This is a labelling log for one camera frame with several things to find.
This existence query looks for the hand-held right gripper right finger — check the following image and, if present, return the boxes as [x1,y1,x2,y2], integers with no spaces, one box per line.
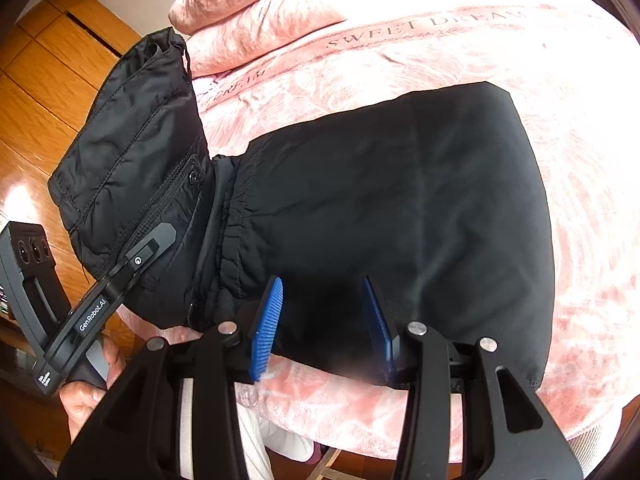
[361,275,584,480]

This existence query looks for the wooden wardrobe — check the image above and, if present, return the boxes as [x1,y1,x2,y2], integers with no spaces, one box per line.
[0,0,143,281]

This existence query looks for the person's white trouser leg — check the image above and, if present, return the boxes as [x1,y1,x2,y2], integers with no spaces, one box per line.
[235,400,316,480]

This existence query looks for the wooden stool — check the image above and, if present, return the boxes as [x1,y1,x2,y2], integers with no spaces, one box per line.
[315,445,401,480]

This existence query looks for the pink printed bed blanket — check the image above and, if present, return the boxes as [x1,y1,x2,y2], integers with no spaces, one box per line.
[115,0,640,461]

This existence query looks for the person's left hand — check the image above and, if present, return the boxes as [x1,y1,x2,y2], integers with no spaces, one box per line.
[59,327,132,442]

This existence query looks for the pink folded quilt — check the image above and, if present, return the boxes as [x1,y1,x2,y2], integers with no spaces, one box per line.
[169,0,373,77]

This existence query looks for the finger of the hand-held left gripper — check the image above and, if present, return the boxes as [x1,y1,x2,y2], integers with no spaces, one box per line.
[104,221,179,297]

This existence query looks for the black quilted pants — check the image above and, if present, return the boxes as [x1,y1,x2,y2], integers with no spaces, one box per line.
[48,27,557,392]

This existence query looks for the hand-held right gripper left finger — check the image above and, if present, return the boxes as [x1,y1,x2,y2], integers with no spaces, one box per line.
[57,275,285,480]

